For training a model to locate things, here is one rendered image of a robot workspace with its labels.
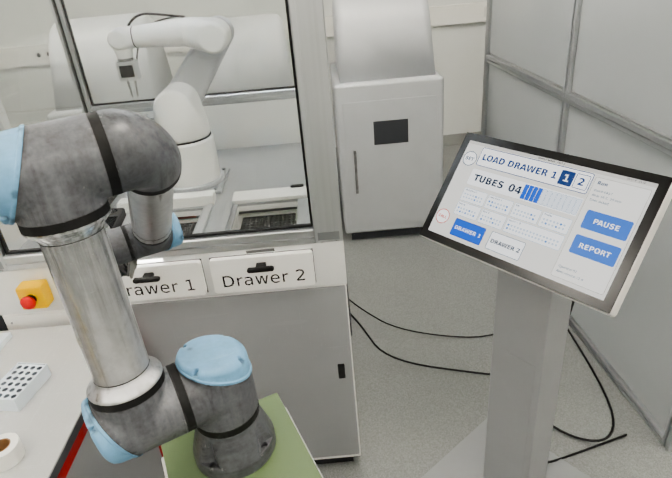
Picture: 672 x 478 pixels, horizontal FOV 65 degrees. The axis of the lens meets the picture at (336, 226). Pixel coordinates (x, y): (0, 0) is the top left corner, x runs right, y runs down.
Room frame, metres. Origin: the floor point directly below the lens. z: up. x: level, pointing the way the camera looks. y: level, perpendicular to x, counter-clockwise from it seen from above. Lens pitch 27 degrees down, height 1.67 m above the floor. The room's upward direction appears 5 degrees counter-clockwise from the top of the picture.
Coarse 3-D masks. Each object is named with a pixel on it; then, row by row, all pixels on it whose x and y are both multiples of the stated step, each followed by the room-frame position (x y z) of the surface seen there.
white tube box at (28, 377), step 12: (12, 372) 1.05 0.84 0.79; (24, 372) 1.04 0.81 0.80; (36, 372) 1.04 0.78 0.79; (48, 372) 1.06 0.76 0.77; (0, 384) 1.01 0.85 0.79; (12, 384) 1.00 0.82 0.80; (24, 384) 1.00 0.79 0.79; (36, 384) 1.01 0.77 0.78; (0, 396) 0.97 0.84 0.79; (12, 396) 0.96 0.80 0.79; (24, 396) 0.97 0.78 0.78; (0, 408) 0.95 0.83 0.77; (12, 408) 0.95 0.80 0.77
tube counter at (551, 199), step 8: (512, 184) 1.20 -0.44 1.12; (520, 184) 1.18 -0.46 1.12; (528, 184) 1.17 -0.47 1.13; (512, 192) 1.18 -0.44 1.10; (520, 192) 1.17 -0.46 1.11; (528, 192) 1.16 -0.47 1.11; (536, 192) 1.14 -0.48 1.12; (544, 192) 1.13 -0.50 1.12; (552, 192) 1.12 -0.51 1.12; (560, 192) 1.11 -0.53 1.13; (528, 200) 1.14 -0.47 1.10; (536, 200) 1.13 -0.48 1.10; (544, 200) 1.12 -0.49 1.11; (552, 200) 1.11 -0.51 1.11; (560, 200) 1.09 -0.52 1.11; (568, 200) 1.08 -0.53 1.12; (576, 200) 1.07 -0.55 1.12; (552, 208) 1.09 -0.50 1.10; (560, 208) 1.08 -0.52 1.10; (568, 208) 1.07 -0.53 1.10; (576, 208) 1.06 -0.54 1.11
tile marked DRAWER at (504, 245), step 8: (496, 232) 1.13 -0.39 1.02; (488, 240) 1.13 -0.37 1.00; (496, 240) 1.12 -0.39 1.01; (504, 240) 1.11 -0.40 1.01; (512, 240) 1.10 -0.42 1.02; (488, 248) 1.12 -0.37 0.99; (496, 248) 1.11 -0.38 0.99; (504, 248) 1.09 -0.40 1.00; (512, 248) 1.08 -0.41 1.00; (520, 248) 1.07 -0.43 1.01; (512, 256) 1.07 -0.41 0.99
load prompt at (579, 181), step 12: (480, 156) 1.31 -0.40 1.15; (492, 156) 1.29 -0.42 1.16; (504, 156) 1.27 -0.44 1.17; (516, 156) 1.24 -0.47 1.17; (492, 168) 1.26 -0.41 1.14; (504, 168) 1.24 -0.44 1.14; (516, 168) 1.22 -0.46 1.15; (528, 168) 1.20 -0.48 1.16; (540, 168) 1.18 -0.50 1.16; (552, 168) 1.16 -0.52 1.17; (564, 168) 1.14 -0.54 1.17; (540, 180) 1.16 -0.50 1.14; (552, 180) 1.14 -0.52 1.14; (564, 180) 1.12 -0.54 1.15; (576, 180) 1.10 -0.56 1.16; (588, 180) 1.09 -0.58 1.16
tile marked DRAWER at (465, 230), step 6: (456, 222) 1.22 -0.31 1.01; (462, 222) 1.21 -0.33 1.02; (468, 222) 1.20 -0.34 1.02; (456, 228) 1.21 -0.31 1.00; (462, 228) 1.20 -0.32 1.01; (468, 228) 1.19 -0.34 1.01; (474, 228) 1.18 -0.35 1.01; (480, 228) 1.17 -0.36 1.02; (486, 228) 1.16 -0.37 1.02; (450, 234) 1.21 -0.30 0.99; (456, 234) 1.20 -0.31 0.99; (462, 234) 1.19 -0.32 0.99; (468, 234) 1.18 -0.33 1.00; (474, 234) 1.17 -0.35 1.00; (480, 234) 1.16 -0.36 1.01; (468, 240) 1.17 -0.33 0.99; (474, 240) 1.16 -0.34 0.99; (480, 240) 1.15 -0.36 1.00
